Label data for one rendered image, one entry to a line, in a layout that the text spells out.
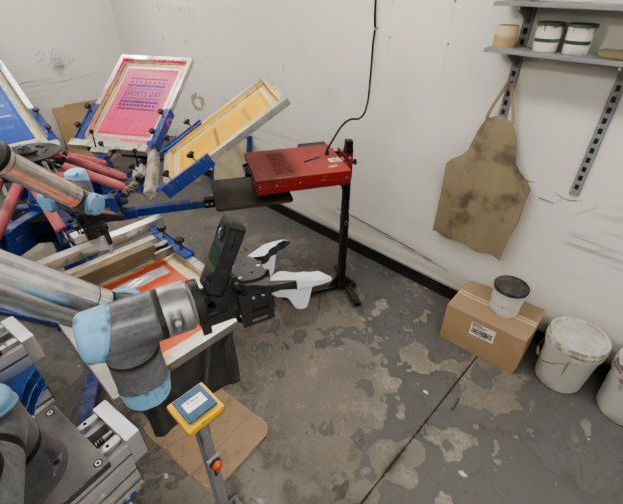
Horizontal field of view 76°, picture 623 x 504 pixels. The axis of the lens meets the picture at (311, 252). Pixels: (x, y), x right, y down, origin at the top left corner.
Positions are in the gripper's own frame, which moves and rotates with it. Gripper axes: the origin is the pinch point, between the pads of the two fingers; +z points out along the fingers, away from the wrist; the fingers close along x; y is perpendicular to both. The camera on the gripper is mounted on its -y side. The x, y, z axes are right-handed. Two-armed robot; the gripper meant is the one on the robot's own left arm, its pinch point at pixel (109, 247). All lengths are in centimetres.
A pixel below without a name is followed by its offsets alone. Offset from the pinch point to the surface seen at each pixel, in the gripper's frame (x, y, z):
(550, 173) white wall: 110, -199, 0
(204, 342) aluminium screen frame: 61, -3, 13
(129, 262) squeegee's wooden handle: 2.0, -5.0, 9.4
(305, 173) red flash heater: 5, -112, 3
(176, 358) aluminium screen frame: 60, 8, 13
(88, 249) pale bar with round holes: -20.9, 3.3, 9.3
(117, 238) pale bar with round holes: -20.8, -10.1, 9.8
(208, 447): 80, 14, 38
